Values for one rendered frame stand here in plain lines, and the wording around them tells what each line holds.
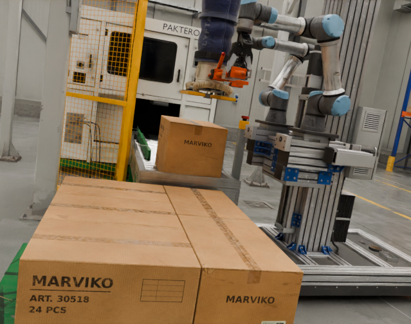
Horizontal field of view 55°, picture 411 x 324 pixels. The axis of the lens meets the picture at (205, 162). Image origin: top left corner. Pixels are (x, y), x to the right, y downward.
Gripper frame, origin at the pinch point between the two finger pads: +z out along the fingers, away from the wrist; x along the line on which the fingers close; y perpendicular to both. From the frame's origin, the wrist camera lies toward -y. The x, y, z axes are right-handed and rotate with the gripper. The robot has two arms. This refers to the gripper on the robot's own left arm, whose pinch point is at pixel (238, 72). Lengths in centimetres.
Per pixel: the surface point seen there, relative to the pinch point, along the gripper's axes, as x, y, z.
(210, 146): -8, 75, 45
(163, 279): 30, -58, 78
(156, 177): 25, 69, 70
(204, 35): 10, 55, -22
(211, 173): -12, 75, 64
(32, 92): 298, 934, 67
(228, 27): -3, 50, -28
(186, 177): 5, 70, 68
